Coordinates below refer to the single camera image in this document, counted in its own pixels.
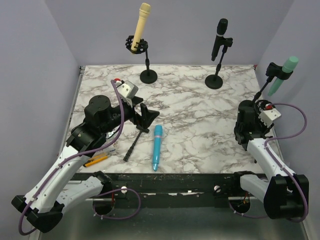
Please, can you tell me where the black stand with shock mount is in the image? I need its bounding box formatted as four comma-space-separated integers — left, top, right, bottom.
125, 35, 158, 84

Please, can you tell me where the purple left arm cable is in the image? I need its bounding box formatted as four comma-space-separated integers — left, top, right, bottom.
18, 81, 127, 236

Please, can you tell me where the blue microphone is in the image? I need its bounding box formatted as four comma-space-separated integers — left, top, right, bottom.
152, 125, 163, 172

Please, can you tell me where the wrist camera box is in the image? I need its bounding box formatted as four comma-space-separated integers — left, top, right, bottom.
258, 103, 282, 127
114, 78, 139, 107

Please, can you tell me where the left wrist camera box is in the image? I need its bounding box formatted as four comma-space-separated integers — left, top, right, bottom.
114, 78, 139, 107

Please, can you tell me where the black round-base clip stand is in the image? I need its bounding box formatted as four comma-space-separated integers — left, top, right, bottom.
205, 37, 233, 90

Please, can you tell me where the mint green microphone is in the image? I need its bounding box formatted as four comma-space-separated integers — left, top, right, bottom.
266, 56, 299, 97

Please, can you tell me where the black microphone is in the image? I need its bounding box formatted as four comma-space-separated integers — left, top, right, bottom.
211, 18, 228, 61

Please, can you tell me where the cream microphone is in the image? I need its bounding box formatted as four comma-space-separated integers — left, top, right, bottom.
131, 2, 151, 52

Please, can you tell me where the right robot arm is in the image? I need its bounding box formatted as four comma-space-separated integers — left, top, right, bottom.
230, 100, 309, 222

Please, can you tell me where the yellow black utility knife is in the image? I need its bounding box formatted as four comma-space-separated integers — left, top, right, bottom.
83, 153, 110, 168

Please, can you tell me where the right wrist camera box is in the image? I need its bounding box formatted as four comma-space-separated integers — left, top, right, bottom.
258, 103, 282, 127

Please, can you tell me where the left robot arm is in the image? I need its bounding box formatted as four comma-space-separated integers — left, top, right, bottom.
11, 95, 160, 233

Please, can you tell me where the black front mounting rail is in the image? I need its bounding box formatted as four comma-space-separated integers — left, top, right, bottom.
72, 172, 266, 210

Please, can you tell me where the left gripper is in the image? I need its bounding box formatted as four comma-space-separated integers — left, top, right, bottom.
101, 96, 160, 135

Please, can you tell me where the black T-handle tool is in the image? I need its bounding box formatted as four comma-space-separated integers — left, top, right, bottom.
123, 126, 150, 162

